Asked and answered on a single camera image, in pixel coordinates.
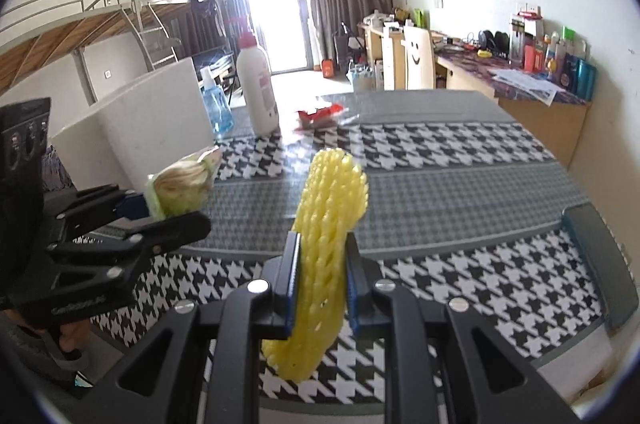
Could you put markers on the red packet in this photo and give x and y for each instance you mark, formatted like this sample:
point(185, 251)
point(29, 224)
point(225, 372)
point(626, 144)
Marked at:
point(320, 114)

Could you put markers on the row of toiletry bottles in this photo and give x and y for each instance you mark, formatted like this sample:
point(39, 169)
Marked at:
point(555, 54)

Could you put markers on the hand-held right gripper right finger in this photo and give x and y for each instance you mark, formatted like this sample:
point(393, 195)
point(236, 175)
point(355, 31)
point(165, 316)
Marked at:
point(352, 289)

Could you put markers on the dark hanging clothes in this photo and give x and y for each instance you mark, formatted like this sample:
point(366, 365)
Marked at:
point(205, 6)

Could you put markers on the person's left hand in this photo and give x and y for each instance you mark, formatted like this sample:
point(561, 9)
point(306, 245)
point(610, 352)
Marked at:
point(75, 336)

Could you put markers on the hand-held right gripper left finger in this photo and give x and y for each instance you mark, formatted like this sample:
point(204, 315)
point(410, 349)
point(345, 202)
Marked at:
point(292, 284)

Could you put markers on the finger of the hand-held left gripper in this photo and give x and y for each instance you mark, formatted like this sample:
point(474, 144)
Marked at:
point(132, 205)
point(175, 229)

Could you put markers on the grey trash bin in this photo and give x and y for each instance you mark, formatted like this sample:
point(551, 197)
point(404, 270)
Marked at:
point(360, 79)

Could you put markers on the white foam box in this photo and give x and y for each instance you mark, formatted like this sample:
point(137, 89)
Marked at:
point(150, 124)

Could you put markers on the wooden smiley face chair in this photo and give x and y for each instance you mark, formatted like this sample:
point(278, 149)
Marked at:
point(417, 59)

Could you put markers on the orange box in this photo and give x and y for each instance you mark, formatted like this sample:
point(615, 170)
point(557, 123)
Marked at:
point(328, 68)

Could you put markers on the wooden desk purple cover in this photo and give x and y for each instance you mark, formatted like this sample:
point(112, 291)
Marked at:
point(545, 124)

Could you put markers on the printed papers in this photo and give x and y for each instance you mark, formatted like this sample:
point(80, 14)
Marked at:
point(530, 85)

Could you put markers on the blue spray bottle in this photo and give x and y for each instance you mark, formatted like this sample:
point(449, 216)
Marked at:
point(217, 109)

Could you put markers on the wooden desk with drawers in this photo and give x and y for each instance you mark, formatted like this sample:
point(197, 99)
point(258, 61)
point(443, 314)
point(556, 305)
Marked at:
point(387, 54)

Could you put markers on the houndstooth tablecloth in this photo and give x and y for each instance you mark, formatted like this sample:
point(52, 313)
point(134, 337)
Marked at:
point(450, 194)

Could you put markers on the black headphones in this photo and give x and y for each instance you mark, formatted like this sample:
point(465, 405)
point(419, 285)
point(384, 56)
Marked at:
point(492, 40)

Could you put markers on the green packet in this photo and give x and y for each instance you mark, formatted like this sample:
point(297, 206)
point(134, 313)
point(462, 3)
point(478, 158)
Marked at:
point(419, 17)

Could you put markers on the yellow foam net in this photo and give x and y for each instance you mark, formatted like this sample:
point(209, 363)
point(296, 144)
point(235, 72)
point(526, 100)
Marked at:
point(325, 214)

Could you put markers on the white bottle red pump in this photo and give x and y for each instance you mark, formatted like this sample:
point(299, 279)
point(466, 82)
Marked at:
point(257, 79)

